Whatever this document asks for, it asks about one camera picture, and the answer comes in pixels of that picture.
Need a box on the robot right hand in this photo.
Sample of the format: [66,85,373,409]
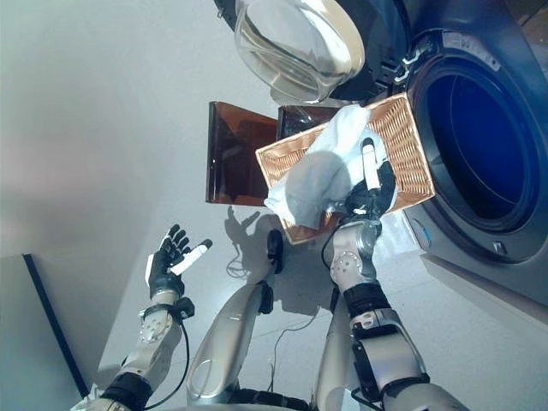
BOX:
[345,137,397,217]

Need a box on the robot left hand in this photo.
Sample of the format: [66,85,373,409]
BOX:
[145,224,214,301]

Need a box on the wicker laundry basket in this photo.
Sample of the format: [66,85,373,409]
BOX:
[255,92,437,246]

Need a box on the white garment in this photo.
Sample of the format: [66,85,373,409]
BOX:
[264,105,389,229]

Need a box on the grey front-load washing machine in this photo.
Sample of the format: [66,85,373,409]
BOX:
[400,0,548,307]

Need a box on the black baseboard strip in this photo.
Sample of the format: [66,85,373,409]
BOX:
[21,253,91,397]

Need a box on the round black washer door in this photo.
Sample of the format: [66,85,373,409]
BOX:
[211,0,413,104]

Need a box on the silver robot right leg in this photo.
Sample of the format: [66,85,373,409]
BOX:
[314,289,359,411]

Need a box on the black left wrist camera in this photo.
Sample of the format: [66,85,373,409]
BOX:
[173,298,196,319]

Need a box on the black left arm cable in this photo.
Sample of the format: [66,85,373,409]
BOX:
[145,315,191,408]

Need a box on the white appliance cabinet frame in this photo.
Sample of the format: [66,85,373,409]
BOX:
[419,252,548,329]

